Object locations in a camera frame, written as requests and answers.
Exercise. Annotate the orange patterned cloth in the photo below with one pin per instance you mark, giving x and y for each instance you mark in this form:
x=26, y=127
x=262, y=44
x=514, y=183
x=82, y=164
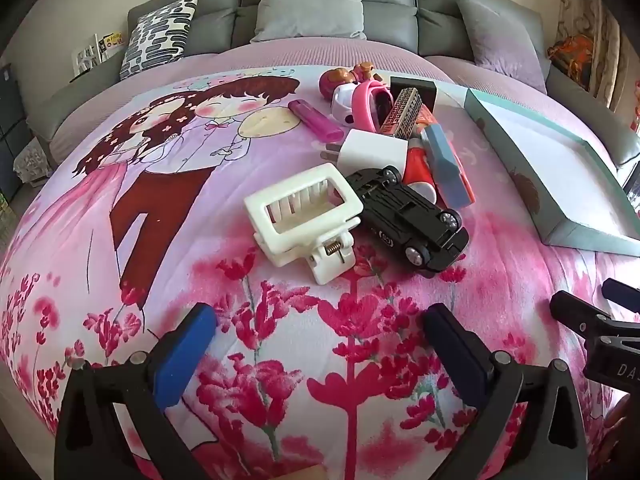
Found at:
x=572, y=57

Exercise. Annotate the plain orange blue toy knife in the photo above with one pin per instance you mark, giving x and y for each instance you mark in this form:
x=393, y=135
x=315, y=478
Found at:
x=445, y=160

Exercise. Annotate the white hair claw clip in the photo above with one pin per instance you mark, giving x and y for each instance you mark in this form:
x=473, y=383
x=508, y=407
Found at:
x=280, y=245

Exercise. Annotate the black white patterned pillow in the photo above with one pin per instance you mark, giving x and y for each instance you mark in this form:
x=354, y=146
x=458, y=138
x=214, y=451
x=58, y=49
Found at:
x=155, y=35

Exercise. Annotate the pink lighter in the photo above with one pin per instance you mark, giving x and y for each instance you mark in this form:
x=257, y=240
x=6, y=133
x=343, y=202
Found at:
x=315, y=120

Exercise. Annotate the printed cartoon blanket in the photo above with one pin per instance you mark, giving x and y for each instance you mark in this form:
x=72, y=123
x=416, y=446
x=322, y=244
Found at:
x=200, y=200

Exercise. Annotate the white lace cloth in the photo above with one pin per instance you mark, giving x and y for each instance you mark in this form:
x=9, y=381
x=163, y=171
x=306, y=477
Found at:
x=30, y=160

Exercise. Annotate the pink bedspread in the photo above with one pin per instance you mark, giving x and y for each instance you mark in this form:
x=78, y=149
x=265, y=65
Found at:
x=300, y=52

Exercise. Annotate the silver patterned bar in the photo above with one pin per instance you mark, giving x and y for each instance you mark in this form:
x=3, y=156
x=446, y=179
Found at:
x=400, y=112

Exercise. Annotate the teal box lid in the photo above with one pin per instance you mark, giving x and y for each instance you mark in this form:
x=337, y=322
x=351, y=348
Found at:
x=550, y=150

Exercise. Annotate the dark cabinet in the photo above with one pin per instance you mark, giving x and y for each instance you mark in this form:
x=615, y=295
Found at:
x=10, y=110

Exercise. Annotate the white magazine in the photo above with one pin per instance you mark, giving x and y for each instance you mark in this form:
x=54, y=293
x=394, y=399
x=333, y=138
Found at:
x=87, y=55

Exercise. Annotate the black toy car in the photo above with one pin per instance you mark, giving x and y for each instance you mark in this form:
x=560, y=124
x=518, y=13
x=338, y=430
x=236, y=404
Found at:
x=400, y=220

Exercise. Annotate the yellow book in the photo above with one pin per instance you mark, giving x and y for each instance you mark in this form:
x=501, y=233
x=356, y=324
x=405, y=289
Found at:
x=112, y=42

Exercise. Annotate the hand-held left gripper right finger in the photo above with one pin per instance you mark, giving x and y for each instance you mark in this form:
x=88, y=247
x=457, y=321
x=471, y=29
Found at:
x=455, y=355

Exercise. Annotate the pink toy watch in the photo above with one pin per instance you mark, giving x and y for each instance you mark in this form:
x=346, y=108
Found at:
x=362, y=105

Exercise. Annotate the beige patterned curtain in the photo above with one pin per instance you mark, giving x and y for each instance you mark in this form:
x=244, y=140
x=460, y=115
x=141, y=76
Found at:
x=600, y=25

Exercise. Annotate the printed orange blue toy knife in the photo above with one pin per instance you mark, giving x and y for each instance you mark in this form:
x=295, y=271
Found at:
x=426, y=119

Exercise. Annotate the grey sofa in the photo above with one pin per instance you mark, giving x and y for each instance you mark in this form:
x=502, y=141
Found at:
x=210, y=25

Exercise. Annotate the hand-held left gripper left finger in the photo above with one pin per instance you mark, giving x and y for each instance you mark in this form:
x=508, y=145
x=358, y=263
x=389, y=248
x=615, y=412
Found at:
x=185, y=350

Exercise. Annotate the toy dog figure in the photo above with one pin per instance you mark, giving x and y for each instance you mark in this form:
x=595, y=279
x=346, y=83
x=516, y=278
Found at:
x=332, y=82

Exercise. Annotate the white toy watch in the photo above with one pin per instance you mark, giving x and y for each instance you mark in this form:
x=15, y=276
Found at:
x=345, y=105

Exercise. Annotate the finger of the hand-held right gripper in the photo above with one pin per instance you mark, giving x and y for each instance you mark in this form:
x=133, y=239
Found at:
x=625, y=294
x=577, y=315

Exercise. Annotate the black plug charger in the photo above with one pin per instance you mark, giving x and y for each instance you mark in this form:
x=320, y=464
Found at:
x=415, y=87

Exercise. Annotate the red white glue tube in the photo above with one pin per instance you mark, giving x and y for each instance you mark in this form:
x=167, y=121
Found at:
x=417, y=165

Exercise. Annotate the white plug charger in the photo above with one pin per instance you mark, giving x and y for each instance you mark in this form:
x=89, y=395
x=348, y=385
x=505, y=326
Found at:
x=370, y=152

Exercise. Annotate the purple grey pillow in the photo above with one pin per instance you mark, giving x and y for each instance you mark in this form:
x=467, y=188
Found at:
x=500, y=40

